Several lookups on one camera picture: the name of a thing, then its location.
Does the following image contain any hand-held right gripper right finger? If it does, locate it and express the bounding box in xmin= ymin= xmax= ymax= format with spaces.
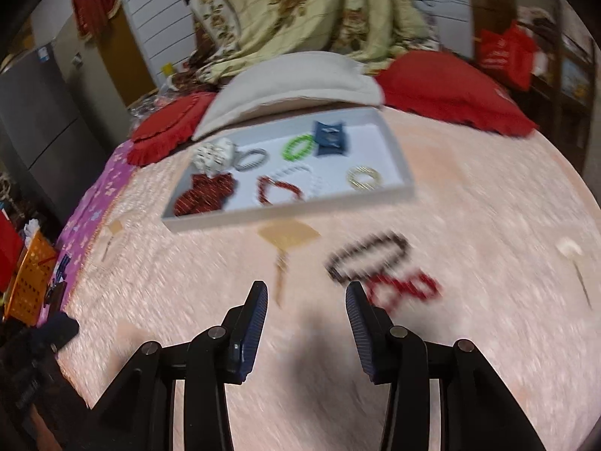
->
xmin=345 ymin=281 xmax=548 ymax=451

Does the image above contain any grey refrigerator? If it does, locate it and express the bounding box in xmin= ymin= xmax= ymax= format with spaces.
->
xmin=0 ymin=40 xmax=111 ymax=219

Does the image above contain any grey spiral hair tie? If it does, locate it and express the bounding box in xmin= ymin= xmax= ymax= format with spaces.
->
xmin=233 ymin=148 xmax=268 ymax=172

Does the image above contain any red shopping bag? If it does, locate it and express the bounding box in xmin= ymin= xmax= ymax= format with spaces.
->
xmin=476 ymin=21 xmax=538 ymax=92

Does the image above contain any white bead bracelet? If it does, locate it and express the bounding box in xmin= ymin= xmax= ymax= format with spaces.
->
xmin=270 ymin=163 xmax=325 ymax=203

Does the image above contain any white cardboard tray box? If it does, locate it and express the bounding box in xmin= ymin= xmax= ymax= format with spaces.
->
xmin=161 ymin=106 xmax=416 ymax=235

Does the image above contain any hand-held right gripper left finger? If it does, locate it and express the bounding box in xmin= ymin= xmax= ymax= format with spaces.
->
xmin=87 ymin=280 xmax=269 ymax=451

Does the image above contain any brown bead bracelet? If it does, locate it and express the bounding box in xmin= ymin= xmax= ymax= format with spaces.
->
xmin=325 ymin=232 xmax=409 ymax=285

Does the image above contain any green bead bracelet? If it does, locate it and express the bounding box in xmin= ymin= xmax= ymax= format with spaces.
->
xmin=281 ymin=134 xmax=315 ymax=161

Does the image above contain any wooden door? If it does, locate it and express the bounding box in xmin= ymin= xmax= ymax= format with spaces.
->
xmin=101 ymin=5 xmax=158 ymax=109

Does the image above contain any white polka dot scrunchie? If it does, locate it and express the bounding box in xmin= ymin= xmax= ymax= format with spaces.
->
xmin=192 ymin=138 xmax=240 ymax=178

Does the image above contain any orange plastic basket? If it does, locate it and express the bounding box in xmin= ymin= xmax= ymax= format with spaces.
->
xmin=5 ymin=232 xmax=58 ymax=327

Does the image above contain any wooden shelf rack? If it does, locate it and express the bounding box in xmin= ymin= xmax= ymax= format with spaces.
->
xmin=530 ymin=7 xmax=593 ymax=151

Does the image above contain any white pillow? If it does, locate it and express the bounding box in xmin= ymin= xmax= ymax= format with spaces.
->
xmin=192 ymin=51 xmax=387 ymax=142

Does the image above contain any red bead bracelet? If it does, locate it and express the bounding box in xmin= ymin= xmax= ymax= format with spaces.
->
xmin=256 ymin=175 xmax=304 ymax=206
xmin=366 ymin=270 xmax=442 ymax=313

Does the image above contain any red frilled cushion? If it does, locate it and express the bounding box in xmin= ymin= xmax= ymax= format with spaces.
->
xmin=376 ymin=50 xmax=540 ymax=138
xmin=128 ymin=91 xmax=217 ymax=166

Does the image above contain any red polka dot scrunchie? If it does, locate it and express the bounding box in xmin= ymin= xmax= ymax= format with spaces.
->
xmin=173 ymin=172 xmax=236 ymax=217

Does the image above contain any purple printed sheet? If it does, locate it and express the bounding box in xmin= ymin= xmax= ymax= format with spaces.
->
xmin=38 ymin=141 xmax=137 ymax=325

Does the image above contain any gold spiral hair tie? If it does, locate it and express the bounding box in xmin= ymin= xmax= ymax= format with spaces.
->
xmin=346 ymin=165 xmax=385 ymax=192

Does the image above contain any floral yellow quilt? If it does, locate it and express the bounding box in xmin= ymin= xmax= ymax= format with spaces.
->
xmin=174 ymin=0 xmax=444 ymax=86

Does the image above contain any clear plastic bag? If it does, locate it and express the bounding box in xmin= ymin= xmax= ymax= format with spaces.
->
xmin=129 ymin=80 xmax=189 ymax=118

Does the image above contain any blue hair claw clip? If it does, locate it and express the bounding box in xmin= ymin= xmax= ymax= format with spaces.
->
xmin=312 ymin=121 xmax=350 ymax=157

